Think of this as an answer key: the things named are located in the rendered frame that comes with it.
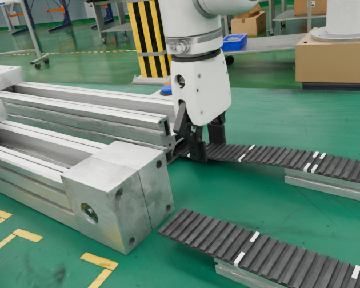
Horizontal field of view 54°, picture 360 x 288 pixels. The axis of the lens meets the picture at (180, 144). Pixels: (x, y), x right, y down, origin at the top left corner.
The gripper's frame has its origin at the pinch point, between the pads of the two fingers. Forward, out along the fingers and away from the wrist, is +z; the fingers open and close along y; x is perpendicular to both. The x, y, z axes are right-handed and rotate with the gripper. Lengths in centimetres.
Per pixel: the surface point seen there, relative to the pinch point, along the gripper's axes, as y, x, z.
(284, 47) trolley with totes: 274, 100, 54
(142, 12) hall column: 232, 229, 9
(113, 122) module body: -3.9, 18.2, -3.2
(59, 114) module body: -4.7, 34.2, -3.2
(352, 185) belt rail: -2.0, -23.3, 0.9
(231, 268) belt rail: -21.0, -16.3, 1.2
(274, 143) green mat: 8.9, -7.8, 3.0
